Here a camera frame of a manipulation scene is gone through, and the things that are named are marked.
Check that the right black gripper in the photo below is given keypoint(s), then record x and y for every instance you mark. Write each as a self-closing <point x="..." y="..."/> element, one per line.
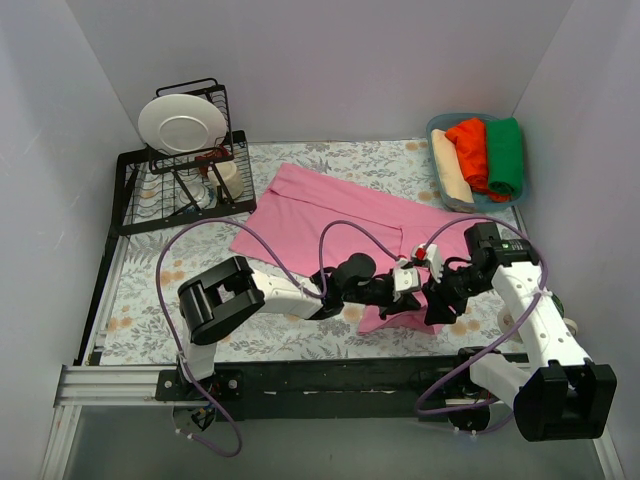
<point x="439" y="293"/>

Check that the black wire dish rack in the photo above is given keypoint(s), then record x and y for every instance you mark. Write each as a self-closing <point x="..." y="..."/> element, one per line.
<point x="147" y="184"/>

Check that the orange rolled t shirt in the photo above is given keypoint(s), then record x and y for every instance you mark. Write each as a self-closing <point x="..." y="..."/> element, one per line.
<point x="469" y="139"/>

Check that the green rolled t shirt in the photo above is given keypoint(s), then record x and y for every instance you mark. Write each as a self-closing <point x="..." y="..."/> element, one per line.
<point x="505" y="157"/>

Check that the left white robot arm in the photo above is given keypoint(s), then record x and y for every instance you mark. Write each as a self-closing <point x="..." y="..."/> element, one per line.
<point x="218" y="301"/>

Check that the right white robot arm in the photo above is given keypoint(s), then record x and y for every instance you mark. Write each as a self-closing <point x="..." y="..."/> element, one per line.
<point x="537" y="368"/>

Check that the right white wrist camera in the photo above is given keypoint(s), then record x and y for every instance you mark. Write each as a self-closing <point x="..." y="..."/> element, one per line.
<point x="429" y="256"/>

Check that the floral green-inside mug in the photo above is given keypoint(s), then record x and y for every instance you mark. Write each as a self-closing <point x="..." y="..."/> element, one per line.
<point x="565" y="320"/>

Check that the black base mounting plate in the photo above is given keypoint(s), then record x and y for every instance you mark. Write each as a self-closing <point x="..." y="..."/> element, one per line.
<point x="312" y="389"/>

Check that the aluminium frame rail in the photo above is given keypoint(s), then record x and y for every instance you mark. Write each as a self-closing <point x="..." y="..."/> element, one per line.
<point x="108" y="386"/>

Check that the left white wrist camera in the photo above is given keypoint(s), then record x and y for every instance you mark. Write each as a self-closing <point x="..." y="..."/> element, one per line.
<point x="406" y="278"/>

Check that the pink t shirt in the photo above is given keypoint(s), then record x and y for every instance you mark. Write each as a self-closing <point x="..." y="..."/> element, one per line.
<point x="308" y="220"/>

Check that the cream ceramic cup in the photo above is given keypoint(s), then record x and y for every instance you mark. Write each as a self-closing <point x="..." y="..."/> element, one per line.
<point x="227" y="180"/>

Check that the floral patterned table mat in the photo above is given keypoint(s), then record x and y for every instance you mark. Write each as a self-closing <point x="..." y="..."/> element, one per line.
<point x="145" y="318"/>

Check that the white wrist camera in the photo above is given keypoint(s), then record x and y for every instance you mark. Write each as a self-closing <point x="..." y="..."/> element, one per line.
<point x="406" y="278"/>
<point x="429" y="256"/>

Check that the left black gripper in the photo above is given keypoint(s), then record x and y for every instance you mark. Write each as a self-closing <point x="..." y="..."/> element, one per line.
<point x="396" y="301"/>

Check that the clear blue plastic bin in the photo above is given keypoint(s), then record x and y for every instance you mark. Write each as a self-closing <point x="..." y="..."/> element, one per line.
<point x="481" y="203"/>

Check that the beige rolled t shirt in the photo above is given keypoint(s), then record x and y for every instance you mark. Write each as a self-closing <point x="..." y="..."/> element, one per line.
<point x="448" y="167"/>

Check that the white round plate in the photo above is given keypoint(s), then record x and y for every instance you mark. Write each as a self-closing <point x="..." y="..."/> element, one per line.
<point x="181" y="123"/>

